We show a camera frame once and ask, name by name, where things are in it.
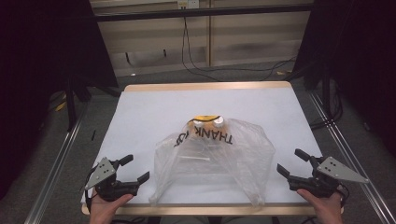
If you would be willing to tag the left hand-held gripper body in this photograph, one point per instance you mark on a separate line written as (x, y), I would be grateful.
(107, 183)

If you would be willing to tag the white table cover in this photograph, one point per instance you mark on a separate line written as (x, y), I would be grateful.
(155, 112)

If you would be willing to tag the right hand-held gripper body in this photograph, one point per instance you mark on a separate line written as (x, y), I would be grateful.
(323, 183)

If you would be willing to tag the clear plastic bag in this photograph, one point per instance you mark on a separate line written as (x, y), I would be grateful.
(218, 168)

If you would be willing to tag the orange juice bottle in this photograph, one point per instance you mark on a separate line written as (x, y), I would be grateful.
(218, 123)
(198, 123)

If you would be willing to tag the wooden table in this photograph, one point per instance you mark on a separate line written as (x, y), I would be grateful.
(205, 85)

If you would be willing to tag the yellow tape strip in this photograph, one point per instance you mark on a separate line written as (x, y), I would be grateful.
(60, 106)

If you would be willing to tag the black horizontal bar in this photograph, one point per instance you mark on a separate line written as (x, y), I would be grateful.
(186, 13)

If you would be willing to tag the person's right hand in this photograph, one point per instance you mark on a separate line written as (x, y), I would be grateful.
(327, 210)

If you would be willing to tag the aluminium floor rail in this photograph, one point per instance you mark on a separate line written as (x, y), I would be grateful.
(53, 177)
(355, 161)

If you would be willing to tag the black metal stand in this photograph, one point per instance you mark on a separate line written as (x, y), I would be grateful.
(71, 105)
(325, 93)

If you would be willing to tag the black curtain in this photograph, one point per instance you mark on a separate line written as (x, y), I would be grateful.
(358, 62)
(40, 62)

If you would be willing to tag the white wall outlet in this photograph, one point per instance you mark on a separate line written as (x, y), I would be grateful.
(188, 3)

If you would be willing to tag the person's left hand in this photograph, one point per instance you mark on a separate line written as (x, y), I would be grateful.
(104, 210)

